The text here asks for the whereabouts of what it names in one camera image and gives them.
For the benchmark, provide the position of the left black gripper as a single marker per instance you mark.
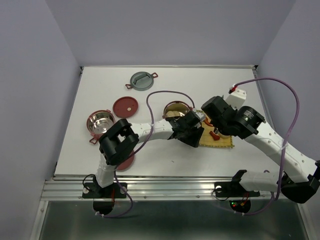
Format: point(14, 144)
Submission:
point(194, 140)

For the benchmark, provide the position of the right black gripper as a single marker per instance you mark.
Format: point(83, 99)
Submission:
point(214, 123)

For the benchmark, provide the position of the yellow bamboo mat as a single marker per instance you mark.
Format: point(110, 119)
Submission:
point(207, 140)

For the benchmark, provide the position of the toy bun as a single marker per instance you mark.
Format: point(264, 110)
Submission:
point(224, 136)
point(175, 114)
point(169, 114)

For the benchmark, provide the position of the orange toy chicken wing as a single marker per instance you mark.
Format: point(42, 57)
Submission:
point(207, 123)

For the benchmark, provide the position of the red toy drumstick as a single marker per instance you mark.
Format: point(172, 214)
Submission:
point(214, 136)

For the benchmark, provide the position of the toy bun back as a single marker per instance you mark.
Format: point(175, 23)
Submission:
point(175, 114)

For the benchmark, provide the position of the red steel lunch bowl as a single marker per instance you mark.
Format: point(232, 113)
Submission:
point(178, 106)

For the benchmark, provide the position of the toy bun front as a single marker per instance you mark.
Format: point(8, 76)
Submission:
point(169, 114)

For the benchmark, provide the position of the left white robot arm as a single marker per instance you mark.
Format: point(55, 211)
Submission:
point(118, 143)

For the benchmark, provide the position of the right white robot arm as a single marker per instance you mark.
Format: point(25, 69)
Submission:
point(298, 178)

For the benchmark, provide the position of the red lid near front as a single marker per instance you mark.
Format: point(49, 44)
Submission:
point(126, 164)

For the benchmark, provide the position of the red lid near back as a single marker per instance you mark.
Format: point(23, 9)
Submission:
point(125, 107)

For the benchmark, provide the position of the grey lid with red clips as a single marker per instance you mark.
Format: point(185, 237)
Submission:
point(141, 81)

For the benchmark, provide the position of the red steel bowl with clips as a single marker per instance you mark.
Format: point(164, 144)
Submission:
point(98, 123)

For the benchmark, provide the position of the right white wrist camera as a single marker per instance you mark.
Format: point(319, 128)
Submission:
point(237, 98)

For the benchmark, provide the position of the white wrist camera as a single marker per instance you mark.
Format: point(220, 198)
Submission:
point(200, 115)
point(237, 98)

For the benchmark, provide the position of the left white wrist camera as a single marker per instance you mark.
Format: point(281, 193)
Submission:
point(200, 115)

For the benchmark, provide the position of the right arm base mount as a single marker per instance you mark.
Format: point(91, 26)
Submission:
point(239, 199)

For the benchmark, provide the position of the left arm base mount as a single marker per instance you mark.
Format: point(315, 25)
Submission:
point(104, 199)

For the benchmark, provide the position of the aluminium front rail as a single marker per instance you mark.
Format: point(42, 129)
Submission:
point(140, 188)

